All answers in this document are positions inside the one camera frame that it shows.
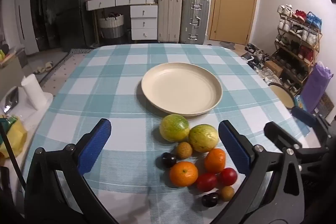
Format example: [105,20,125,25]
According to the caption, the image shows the blue snack packet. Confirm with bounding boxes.
[294,95,308,110]

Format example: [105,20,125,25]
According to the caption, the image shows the brown doormat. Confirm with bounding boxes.
[314,92,336,117]

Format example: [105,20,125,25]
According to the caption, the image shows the beige slippers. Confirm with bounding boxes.
[34,61,54,75]

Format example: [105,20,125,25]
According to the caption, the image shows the brown longan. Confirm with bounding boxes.
[219,186,235,202]
[176,142,193,160]

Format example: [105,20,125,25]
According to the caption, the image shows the wooden shoe rack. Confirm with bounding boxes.
[272,4,323,89]

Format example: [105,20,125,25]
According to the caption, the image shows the woven storage basket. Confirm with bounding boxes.
[98,13,125,40]

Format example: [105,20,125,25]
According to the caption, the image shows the white suitcase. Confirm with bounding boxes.
[157,0,183,43]

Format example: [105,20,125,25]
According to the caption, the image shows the dark grey fridge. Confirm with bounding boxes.
[54,0,97,49]

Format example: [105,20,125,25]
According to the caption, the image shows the dark purple plum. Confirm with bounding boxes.
[201,192,219,208]
[161,152,177,169]

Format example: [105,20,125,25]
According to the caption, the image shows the round beige stool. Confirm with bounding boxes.
[269,83,296,109]

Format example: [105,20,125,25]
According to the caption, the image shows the white drawer desk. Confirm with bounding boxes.
[85,0,159,41]

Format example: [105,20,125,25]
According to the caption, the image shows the dotted grey rug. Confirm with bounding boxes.
[39,48,93,96]

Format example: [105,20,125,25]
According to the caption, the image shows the teal checkered tablecloth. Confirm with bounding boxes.
[22,43,321,224]

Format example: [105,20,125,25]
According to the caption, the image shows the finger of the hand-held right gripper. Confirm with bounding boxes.
[291,106,332,135]
[264,121,330,165]

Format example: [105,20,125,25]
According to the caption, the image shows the silver suitcase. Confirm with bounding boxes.
[180,0,210,45]

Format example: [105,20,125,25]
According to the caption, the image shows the black cable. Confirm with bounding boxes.
[0,123,27,191]

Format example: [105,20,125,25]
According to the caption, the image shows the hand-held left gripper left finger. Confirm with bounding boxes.
[24,118,117,224]

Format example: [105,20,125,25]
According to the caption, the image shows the yellow plastic bag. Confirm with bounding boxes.
[0,115,28,159]

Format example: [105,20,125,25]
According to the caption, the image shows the red cherry tomato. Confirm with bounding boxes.
[219,168,238,186]
[196,173,218,192]

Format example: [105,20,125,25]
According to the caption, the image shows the cream round plate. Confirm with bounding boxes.
[141,63,223,116]

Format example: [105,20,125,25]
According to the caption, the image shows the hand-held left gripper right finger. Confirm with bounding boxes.
[210,120,319,224]

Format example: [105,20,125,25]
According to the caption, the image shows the green yellow round fruit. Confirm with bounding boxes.
[159,114,190,142]
[188,124,219,153]

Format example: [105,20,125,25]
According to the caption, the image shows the orange mandarin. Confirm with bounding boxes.
[204,148,226,173]
[169,161,198,187]

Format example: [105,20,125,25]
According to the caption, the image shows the cardboard box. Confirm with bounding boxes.
[264,60,284,77]

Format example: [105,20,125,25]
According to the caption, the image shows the pile of shoes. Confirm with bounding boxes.
[240,43,271,70]

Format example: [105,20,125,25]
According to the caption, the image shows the purple paper bag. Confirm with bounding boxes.
[299,62,333,115]

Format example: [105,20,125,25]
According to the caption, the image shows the white paper towel roll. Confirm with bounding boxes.
[20,73,47,110]

